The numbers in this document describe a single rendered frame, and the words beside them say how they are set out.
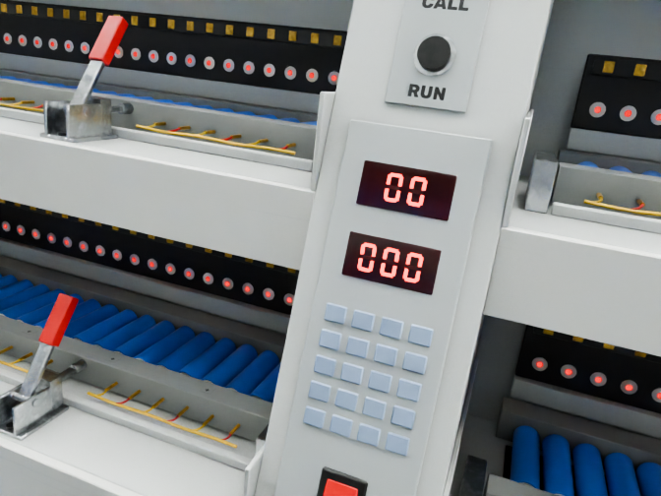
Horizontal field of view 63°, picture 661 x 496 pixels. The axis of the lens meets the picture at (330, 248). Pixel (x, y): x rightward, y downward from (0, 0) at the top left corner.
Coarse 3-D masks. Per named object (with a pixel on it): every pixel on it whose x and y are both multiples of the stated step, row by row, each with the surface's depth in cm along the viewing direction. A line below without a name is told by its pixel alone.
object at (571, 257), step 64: (640, 64) 38; (576, 128) 41; (640, 128) 39; (512, 192) 25; (576, 192) 31; (640, 192) 30; (512, 256) 25; (576, 256) 24; (640, 256) 24; (512, 320) 26; (576, 320) 25; (640, 320) 24
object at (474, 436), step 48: (528, 336) 41; (528, 384) 41; (576, 384) 40; (624, 384) 39; (480, 432) 41; (528, 432) 38; (576, 432) 38; (624, 432) 39; (480, 480) 32; (528, 480) 34; (576, 480) 35; (624, 480) 35
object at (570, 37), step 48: (48, 0) 59; (96, 0) 57; (144, 0) 55; (192, 0) 53; (240, 0) 52; (288, 0) 50; (336, 0) 49; (576, 0) 43; (624, 0) 42; (576, 48) 43; (624, 48) 42; (576, 96) 43; (528, 144) 44; (480, 336) 45; (480, 384) 45
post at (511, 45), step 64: (384, 0) 27; (512, 0) 25; (384, 64) 27; (512, 64) 25; (448, 128) 26; (512, 128) 25; (320, 192) 28; (320, 256) 28; (448, 384) 26; (448, 448) 26
